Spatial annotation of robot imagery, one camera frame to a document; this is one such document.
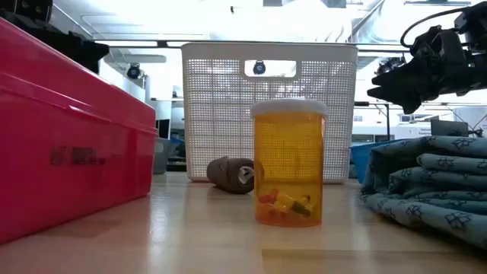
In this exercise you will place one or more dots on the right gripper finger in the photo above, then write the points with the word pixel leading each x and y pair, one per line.
pixel 403 95
pixel 399 78

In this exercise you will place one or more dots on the blue patterned hospital gown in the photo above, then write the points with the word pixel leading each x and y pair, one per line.
pixel 437 179

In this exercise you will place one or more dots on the orange pill bottle white cap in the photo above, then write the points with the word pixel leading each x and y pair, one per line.
pixel 289 152

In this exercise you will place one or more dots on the brown bandage roll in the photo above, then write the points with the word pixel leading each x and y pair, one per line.
pixel 224 175

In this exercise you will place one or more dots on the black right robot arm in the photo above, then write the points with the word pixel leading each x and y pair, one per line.
pixel 475 19

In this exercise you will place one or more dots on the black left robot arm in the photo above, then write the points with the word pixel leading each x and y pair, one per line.
pixel 57 42

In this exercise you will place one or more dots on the small blue plastic basket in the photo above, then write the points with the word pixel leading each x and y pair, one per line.
pixel 359 160

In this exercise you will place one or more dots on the white perforated plastic basket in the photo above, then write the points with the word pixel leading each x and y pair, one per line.
pixel 213 114

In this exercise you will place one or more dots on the grey plastic bin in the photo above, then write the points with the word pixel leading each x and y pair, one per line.
pixel 161 156

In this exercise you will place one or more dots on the black track spotlight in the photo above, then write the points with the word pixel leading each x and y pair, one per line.
pixel 388 64

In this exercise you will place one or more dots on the background table black leg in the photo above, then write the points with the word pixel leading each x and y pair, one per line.
pixel 387 122

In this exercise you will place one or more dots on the dark background monitor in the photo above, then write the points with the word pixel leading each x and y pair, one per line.
pixel 449 128

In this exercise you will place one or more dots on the black round ceiling lamp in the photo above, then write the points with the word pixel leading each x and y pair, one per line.
pixel 259 67
pixel 134 71

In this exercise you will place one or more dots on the red first aid kit case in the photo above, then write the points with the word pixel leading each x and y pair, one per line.
pixel 57 114

